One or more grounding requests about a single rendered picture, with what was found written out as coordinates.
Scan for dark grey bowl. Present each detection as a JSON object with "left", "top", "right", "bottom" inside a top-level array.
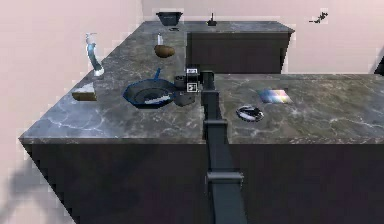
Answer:
[{"left": 155, "top": 11, "right": 184, "bottom": 27}]

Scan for small black tap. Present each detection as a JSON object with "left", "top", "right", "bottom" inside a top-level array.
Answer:
[{"left": 206, "top": 12, "right": 219, "bottom": 27}]

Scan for small black white dish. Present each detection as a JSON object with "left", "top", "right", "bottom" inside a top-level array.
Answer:
[{"left": 235, "top": 104, "right": 265, "bottom": 123}]

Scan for multicoloured flat square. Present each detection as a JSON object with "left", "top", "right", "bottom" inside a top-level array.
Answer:
[{"left": 257, "top": 87, "right": 294, "bottom": 105}]

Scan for black object at wall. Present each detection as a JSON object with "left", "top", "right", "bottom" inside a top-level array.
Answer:
[{"left": 373, "top": 49, "right": 384, "bottom": 75}]

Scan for blue pan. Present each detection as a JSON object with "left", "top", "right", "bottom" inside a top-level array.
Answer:
[{"left": 122, "top": 67, "right": 178, "bottom": 110}]

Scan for brown potato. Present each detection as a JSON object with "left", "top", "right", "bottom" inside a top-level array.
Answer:
[{"left": 153, "top": 44, "right": 176, "bottom": 59}]

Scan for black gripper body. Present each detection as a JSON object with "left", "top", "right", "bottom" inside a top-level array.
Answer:
[{"left": 173, "top": 74, "right": 198, "bottom": 108}]

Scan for dark marble kitchen counter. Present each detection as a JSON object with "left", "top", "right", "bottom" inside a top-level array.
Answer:
[{"left": 18, "top": 20, "right": 384, "bottom": 224}]

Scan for brown white cake slice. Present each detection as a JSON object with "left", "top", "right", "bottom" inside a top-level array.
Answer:
[{"left": 71, "top": 82, "right": 98, "bottom": 102}]

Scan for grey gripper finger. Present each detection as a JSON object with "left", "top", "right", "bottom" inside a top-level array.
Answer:
[{"left": 143, "top": 94, "right": 172, "bottom": 105}]

